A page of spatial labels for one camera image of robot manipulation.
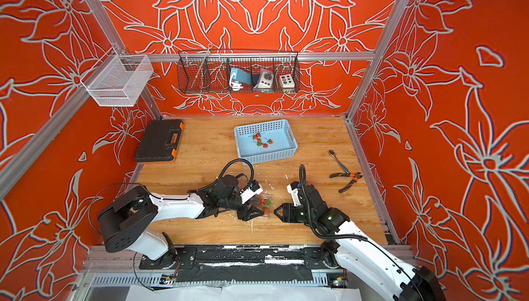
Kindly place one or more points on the black plastic tool case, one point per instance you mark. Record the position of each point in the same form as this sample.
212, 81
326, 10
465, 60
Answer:
160, 142

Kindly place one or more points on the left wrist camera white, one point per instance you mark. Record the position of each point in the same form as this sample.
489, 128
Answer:
254, 189

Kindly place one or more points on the clear clamshell container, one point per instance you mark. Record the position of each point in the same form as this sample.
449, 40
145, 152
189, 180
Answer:
255, 200

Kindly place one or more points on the white button box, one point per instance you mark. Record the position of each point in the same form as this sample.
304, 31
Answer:
286, 83

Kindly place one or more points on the black wire wall basket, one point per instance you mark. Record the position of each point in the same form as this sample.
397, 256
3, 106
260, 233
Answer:
207, 71

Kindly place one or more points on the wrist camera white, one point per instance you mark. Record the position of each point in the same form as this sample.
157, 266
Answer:
293, 190
254, 189

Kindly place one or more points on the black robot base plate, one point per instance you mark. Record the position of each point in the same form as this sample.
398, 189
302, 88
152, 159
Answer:
245, 264

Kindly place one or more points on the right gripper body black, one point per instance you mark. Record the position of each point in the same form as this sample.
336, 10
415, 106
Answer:
305, 217

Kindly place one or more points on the orange handled pliers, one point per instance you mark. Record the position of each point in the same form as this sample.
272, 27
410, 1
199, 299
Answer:
345, 173

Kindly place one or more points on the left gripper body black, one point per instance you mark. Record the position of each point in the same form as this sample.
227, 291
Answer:
234, 203

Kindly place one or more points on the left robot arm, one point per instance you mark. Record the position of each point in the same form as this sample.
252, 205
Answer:
125, 223

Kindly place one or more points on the clear acrylic wall box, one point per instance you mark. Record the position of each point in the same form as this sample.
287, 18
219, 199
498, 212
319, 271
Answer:
118, 83

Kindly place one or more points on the blue perforated plastic basket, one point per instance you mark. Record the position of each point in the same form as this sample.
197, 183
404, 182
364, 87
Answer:
280, 131

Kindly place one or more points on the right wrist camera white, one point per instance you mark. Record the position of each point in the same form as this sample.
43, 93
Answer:
293, 190

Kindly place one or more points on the blue white device in basket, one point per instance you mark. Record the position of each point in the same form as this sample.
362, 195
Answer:
238, 78

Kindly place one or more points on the pile of strawberries in basket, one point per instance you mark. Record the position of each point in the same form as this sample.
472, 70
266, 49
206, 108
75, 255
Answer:
261, 141

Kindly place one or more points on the grey box with dials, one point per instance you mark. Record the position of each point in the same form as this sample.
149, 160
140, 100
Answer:
264, 80

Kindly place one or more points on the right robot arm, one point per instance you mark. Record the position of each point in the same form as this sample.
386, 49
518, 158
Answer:
348, 247

